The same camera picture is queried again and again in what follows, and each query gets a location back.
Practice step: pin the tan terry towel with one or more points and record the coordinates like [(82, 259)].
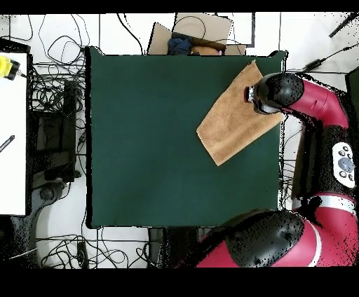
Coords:
[(232, 126)]

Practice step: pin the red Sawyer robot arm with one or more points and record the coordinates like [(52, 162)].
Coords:
[(314, 101)]

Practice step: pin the orange garment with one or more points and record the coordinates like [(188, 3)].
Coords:
[(204, 51)]

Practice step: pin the black power adapter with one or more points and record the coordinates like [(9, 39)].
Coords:
[(314, 64)]

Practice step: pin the brown cardboard box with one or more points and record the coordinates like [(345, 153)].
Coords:
[(213, 28)]

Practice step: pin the dark blue garment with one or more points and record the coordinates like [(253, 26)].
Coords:
[(179, 44)]

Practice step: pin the dark green table cloth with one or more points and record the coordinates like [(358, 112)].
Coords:
[(140, 140)]

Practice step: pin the thin black rod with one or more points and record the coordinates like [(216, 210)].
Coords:
[(343, 24)]

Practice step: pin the dark grey stand base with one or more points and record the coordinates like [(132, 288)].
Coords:
[(47, 193)]

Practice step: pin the black power strip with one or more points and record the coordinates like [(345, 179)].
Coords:
[(82, 255)]

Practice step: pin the yellow and black tool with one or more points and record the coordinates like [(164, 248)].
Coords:
[(5, 67)]

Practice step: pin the black marker pen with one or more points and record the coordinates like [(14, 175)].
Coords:
[(7, 143)]

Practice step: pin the white board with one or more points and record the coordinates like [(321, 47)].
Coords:
[(12, 173)]

